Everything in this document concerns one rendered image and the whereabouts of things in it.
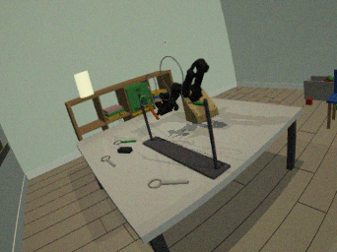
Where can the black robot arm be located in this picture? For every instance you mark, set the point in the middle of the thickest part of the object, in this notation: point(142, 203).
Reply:
point(201, 67)

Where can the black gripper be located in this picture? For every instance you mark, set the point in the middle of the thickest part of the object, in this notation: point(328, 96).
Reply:
point(166, 106)

